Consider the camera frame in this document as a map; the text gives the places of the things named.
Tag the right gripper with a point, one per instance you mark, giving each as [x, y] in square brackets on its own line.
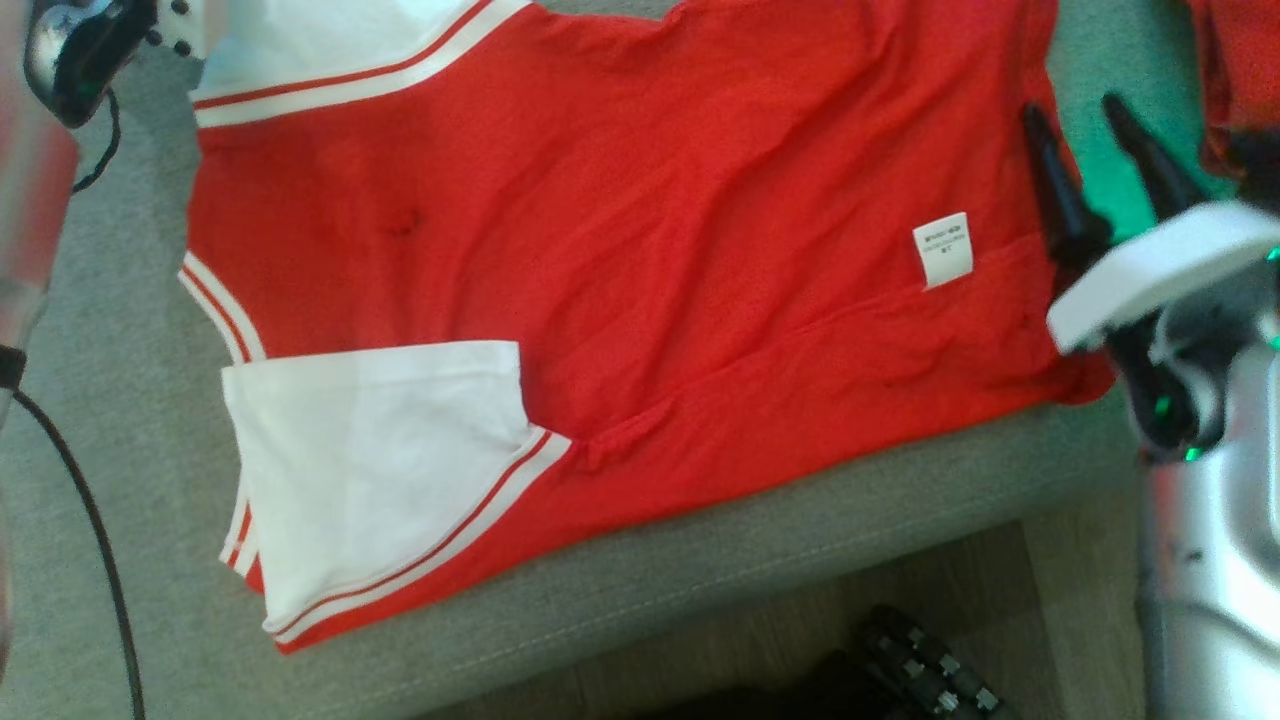
[1160, 265]

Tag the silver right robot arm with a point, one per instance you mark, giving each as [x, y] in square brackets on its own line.
[1210, 550]

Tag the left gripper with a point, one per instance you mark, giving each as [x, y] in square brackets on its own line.
[185, 25]

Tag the red white sports shorts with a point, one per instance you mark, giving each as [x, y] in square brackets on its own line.
[1240, 80]

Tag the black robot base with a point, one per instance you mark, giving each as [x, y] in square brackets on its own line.
[900, 670]

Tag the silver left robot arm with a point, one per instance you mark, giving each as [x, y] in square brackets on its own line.
[40, 180]

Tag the grey sofa seat cushion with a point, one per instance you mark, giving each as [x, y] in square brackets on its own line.
[700, 590]

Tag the red white basketball jersey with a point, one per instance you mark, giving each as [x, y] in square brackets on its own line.
[650, 250]

